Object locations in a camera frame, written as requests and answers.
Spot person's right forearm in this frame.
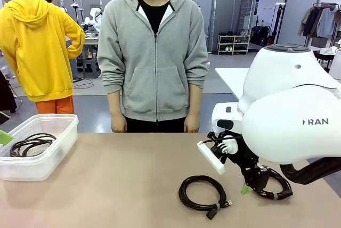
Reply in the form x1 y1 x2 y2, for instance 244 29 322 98
106 91 124 117

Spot person's left hand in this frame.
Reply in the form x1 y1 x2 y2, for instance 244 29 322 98
183 114 201 133

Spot clear plastic storage container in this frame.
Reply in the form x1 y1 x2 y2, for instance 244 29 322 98
0 113 79 182

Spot thin black cable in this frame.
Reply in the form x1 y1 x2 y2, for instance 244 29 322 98
10 133 58 158

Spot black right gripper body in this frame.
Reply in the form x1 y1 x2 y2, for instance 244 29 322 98
230 148 271 191

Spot black bags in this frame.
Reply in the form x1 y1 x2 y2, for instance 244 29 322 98
251 25 273 47

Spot large white table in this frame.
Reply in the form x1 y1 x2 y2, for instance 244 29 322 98
214 67 257 101

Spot thick black right arm hose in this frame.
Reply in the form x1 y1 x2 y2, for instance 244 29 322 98
279 155 341 185

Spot person in grey hoodie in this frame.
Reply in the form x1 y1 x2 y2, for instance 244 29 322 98
97 0 209 133

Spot clothes rack with garments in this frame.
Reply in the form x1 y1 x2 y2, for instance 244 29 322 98
297 2 341 53

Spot person's left forearm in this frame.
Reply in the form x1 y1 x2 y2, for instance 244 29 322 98
187 83 204 117

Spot black camera tripod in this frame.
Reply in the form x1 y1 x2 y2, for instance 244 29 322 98
70 0 86 32

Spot black garment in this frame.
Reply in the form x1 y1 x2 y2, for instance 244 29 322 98
0 70 18 115

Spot mannequin in yellow hoodie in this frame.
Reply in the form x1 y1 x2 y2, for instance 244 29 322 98
0 0 86 115

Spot wooden shoe shelf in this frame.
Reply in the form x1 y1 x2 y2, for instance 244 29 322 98
217 34 251 56

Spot black USB cable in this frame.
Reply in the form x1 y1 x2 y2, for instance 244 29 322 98
178 175 233 221

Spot background workbench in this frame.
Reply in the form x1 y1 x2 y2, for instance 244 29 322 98
83 36 102 76

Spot black pole with white top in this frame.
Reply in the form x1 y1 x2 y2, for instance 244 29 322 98
266 2 287 45

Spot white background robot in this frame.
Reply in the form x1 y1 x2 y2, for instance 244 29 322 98
84 7 103 34

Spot grey step stool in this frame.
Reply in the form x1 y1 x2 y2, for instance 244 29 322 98
82 58 101 79

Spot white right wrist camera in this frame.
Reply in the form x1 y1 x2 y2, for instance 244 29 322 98
197 131 239 175

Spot black power cable with plug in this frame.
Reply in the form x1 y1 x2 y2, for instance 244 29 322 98
254 168 294 201

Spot person's right hand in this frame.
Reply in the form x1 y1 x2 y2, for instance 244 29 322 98
110 112 128 133

